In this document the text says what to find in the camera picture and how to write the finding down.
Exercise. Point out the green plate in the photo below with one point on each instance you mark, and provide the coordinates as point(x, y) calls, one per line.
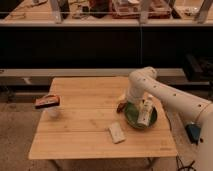
point(131, 114)

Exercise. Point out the small red brown item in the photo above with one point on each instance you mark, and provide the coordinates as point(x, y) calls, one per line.
point(120, 107)

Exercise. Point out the white bottle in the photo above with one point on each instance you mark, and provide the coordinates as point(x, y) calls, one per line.
point(145, 111)

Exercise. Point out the clear plastic cup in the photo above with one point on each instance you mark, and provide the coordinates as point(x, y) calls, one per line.
point(53, 112)

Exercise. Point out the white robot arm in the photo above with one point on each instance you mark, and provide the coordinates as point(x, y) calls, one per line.
point(192, 107)

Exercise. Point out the orange black snack packet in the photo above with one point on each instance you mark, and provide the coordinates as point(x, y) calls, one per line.
point(47, 101)

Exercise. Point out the white sponge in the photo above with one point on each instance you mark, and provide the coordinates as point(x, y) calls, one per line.
point(116, 133)

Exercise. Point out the long workbench shelf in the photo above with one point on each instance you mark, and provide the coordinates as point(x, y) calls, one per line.
point(107, 13)

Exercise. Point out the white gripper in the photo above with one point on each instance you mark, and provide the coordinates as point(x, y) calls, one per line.
point(133, 97)

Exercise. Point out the wooden folding table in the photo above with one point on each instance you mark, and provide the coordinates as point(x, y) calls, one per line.
point(81, 138)

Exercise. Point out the blue black box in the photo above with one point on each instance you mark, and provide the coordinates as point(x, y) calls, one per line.
point(193, 133)

